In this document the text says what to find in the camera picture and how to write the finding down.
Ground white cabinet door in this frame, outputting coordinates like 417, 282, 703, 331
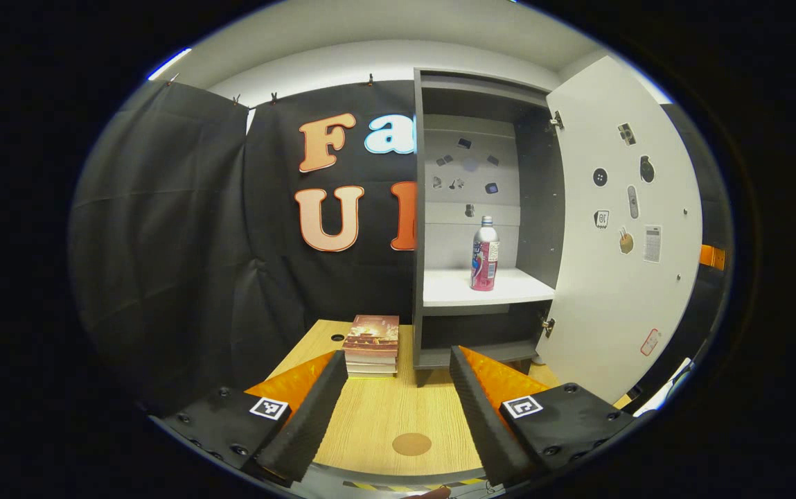
536, 55, 705, 406

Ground black backdrop cloth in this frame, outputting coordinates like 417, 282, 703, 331
69, 78, 734, 417

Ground round brown coaster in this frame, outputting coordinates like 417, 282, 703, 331
392, 432, 432, 457

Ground reddish cover book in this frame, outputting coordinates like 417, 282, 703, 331
342, 315, 400, 358

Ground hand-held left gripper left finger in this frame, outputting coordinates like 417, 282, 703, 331
152, 350, 348, 486

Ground pink silver bottle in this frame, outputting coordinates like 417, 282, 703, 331
470, 216, 500, 292

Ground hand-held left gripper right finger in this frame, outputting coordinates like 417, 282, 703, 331
450, 345, 637, 489

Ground grey cabinet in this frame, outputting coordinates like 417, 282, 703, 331
412, 67, 568, 387

